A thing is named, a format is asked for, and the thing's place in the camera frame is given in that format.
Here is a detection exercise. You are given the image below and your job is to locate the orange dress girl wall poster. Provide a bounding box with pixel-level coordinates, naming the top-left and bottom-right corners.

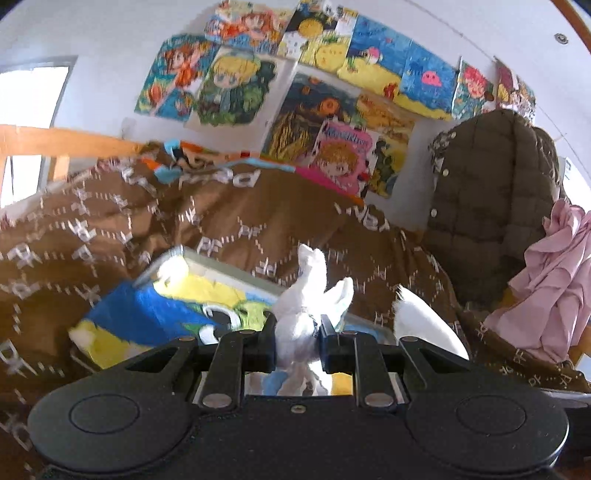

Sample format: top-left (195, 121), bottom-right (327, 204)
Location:
top-left (134, 34), bottom-right (222, 123)

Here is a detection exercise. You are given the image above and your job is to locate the bright window with grey frame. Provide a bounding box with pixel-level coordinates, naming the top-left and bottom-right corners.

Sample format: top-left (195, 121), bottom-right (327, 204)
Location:
top-left (0, 55), bottom-right (79, 208)

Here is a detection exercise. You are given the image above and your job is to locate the swirling night sky wall poster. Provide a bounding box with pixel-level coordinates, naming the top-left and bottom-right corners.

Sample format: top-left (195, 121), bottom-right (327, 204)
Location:
top-left (261, 74), bottom-right (363, 167)

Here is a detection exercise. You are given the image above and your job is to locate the red-haired character wall poster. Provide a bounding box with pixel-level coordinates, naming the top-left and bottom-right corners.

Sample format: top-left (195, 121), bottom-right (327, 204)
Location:
top-left (451, 58), bottom-right (497, 121)

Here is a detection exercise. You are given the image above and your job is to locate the grey box with colourful drawing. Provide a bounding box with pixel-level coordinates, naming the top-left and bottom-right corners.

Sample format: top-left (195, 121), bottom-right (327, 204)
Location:
top-left (68, 244), bottom-right (407, 402)

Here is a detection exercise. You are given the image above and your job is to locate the olive quilted puffer jacket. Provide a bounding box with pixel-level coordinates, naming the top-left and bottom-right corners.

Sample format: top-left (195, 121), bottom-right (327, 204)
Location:
top-left (427, 108), bottom-right (573, 310)

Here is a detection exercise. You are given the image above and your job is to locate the brown orange blue printed blanket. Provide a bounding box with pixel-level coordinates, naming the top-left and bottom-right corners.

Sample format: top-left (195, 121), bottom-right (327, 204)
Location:
top-left (0, 138), bottom-right (591, 480)

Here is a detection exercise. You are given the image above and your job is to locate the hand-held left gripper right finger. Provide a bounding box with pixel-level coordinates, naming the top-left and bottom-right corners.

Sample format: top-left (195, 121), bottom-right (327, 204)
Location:
top-left (318, 318), bottom-right (481, 411)

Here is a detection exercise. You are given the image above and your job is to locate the small boy figure wall poster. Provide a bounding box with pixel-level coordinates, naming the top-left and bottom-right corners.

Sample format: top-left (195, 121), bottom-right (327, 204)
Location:
top-left (494, 58), bottom-right (537, 123)

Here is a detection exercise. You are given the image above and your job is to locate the flying girl wall poster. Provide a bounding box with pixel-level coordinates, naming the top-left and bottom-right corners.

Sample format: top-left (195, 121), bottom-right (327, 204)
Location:
top-left (203, 0), bottom-right (296, 47)

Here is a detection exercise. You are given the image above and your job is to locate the white fabric sheet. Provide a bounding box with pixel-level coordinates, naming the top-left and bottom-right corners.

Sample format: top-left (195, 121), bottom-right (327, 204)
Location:
top-left (394, 284), bottom-right (469, 361)

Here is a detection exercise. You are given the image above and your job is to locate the pink orange-haired character wall poster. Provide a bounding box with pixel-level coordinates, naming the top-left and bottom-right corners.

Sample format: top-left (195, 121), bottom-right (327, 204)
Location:
top-left (307, 119), bottom-right (380, 197)

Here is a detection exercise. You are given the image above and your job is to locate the yellow moon black wall poster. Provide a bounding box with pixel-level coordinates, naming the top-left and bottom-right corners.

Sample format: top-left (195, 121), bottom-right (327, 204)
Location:
top-left (277, 0), bottom-right (358, 70)

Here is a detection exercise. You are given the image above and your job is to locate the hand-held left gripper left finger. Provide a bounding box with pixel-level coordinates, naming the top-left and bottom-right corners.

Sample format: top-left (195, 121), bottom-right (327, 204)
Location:
top-left (99, 315), bottom-right (279, 411)

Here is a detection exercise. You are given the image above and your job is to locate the white cloth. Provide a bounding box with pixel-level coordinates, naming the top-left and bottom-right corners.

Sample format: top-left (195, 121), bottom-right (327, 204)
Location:
top-left (272, 242), bottom-right (356, 398)

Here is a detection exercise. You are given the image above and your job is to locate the yellow field wall poster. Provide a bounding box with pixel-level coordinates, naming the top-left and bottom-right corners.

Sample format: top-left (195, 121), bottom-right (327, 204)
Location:
top-left (355, 90), bottom-right (416, 199)

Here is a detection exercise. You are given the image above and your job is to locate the pink garment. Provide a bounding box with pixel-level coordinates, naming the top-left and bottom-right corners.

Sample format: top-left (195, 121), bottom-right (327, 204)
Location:
top-left (482, 198), bottom-right (591, 365)

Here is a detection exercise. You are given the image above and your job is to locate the wooden bed rail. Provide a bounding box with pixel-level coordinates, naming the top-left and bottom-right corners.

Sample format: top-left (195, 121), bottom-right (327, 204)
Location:
top-left (0, 124), bottom-right (148, 185)

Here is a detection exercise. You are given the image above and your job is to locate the blond boy wall poster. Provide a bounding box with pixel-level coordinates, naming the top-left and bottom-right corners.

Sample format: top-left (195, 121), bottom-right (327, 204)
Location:
top-left (185, 46), bottom-right (289, 139)

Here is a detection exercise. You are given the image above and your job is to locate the blue beach snail wall poster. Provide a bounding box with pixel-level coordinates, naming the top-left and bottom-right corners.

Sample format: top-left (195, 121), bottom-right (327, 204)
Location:
top-left (337, 16), bottom-right (414, 100)

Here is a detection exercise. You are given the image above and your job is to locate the wooden ceiling beam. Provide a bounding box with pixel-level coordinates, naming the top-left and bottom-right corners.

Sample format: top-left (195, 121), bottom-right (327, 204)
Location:
top-left (551, 0), bottom-right (591, 44)

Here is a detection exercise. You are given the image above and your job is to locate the pink jellyfish blue wall poster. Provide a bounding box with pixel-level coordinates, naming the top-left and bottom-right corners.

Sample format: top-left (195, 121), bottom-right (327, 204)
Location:
top-left (392, 41), bottom-right (460, 121)

